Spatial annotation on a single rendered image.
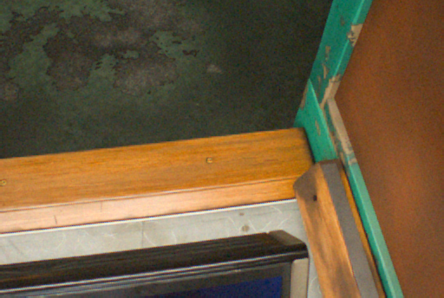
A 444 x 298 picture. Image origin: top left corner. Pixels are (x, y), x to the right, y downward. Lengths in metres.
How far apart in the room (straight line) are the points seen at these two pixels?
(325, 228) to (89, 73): 1.37
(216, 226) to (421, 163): 0.34
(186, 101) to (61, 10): 0.67
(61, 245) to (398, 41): 0.53
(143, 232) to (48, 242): 0.14
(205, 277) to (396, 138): 0.32
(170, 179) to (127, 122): 1.00
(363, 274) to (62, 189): 0.44
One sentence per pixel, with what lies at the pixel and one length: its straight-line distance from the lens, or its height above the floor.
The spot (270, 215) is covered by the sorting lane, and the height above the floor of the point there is 0.74.
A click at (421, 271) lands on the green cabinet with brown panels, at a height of 0.93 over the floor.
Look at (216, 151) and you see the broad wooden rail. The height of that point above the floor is 0.76.
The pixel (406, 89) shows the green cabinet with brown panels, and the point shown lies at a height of 1.05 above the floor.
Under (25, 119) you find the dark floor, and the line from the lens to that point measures 1.86.
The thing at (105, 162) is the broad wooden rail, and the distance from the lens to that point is 0.82.
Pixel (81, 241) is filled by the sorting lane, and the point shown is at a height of 0.74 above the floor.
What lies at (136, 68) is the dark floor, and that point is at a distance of 1.93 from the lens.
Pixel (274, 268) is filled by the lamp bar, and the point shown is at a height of 1.11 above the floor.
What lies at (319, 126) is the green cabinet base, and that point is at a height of 0.82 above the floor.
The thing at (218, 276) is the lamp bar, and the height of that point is 1.11.
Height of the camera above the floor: 1.46
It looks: 55 degrees down
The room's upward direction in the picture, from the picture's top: 8 degrees clockwise
